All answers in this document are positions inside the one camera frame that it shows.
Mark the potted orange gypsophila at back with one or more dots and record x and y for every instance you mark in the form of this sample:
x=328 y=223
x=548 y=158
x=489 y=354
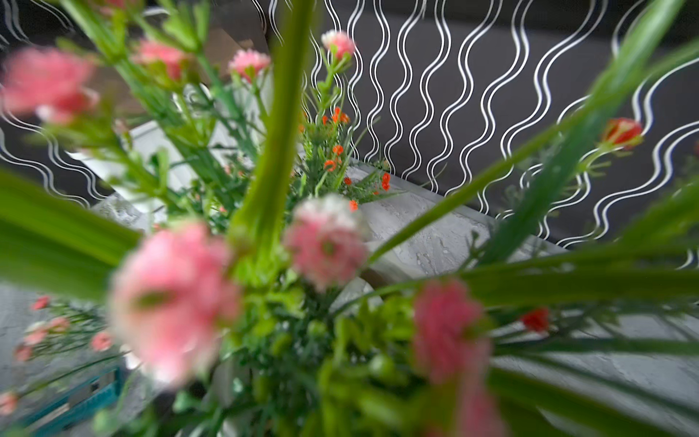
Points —
x=326 y=159

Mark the teal plastic tray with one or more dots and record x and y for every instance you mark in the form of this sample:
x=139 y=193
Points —
x=60 y=402

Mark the potted pink gypsophila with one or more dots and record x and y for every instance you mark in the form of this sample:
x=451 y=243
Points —
x=282 y=316

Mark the potted red gypsophila plant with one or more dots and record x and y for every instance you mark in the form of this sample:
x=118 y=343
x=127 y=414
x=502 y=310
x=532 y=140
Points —
x=63 y=340

